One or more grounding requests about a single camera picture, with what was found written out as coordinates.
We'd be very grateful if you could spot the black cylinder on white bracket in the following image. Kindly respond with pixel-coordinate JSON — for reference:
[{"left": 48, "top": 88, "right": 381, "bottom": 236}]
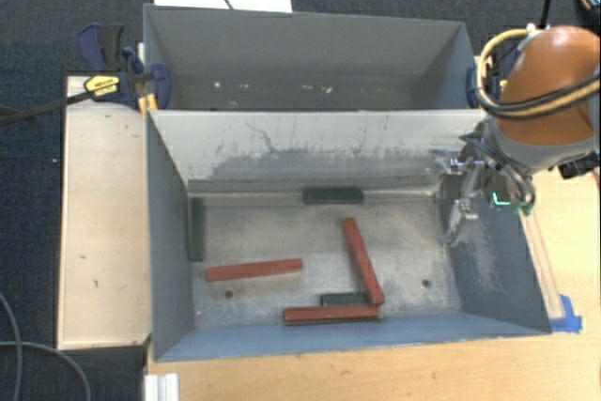
[{"left": 558, "top": 153, "right": 601, "bottom": 179}]

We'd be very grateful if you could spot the dark green flat block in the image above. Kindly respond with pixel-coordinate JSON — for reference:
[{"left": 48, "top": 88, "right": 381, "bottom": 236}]
[
  {"left": 320, "top": 292, "right": 373, "bottom": 308},
  {"left": 302, "top": 186, "right": 364, "bottom": 206},
  {"left": 189, "top": 196, "right": 207, "bottom": 263}
]

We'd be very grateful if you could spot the red-brown flat block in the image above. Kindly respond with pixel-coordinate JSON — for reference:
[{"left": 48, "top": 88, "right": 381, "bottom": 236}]
[
  {"left": 205, "top": 258, "right": 304, "bottom": 283},
  {"left": 283, "top": 304, "right": 381, "bottom": 327},
  {"left": 341, "top": 217, "right": 387, "bottom": 308}
]

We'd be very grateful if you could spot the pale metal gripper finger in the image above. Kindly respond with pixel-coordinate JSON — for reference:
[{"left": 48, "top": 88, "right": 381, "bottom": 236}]
[
  {"left": 429, "top": 148, "right": 471, "bottom": 177},
  {"left": 439, "top": 196, "right": 480, "bottom": 247}
]

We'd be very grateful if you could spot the grey metal bin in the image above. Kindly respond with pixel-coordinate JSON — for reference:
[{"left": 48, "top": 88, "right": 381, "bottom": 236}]
[{"left": 142, "top": 3, "right": 553, "bottom": 363}]

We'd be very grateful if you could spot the pale wood flat board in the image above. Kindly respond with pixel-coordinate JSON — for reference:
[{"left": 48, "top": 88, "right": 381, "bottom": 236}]
[{"left": 55, "top": 76, "right": 154, "bottom": 351}]

